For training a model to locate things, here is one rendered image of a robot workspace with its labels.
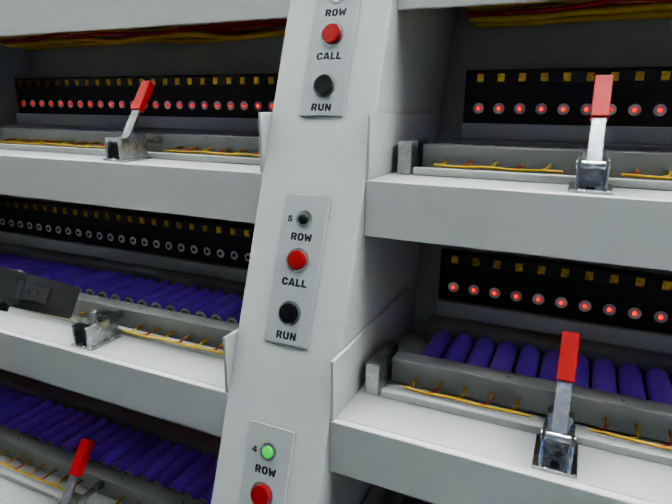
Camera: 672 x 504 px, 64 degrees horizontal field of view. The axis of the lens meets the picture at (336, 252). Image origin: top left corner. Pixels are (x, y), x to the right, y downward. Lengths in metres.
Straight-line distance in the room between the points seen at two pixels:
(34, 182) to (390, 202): 0.40
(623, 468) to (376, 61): 0.34
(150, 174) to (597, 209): 0.38
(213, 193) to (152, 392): 0.19
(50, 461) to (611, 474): 0.57
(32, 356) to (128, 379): 0.13
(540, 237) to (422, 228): 0.08
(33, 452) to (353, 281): 0.46
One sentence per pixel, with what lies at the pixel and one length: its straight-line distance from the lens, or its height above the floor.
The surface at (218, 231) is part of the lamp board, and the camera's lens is 0.67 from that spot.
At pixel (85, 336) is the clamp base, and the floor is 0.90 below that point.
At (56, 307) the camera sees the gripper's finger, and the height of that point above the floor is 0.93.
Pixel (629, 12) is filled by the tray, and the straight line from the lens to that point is 0.58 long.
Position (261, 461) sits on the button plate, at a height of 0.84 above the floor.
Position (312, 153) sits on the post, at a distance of 0.45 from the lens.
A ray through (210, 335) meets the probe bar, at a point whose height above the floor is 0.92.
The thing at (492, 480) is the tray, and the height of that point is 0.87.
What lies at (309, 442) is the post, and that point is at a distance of 0.44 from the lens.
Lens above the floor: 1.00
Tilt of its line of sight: 3 degrees up
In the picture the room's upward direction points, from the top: 9 degrees clockwise
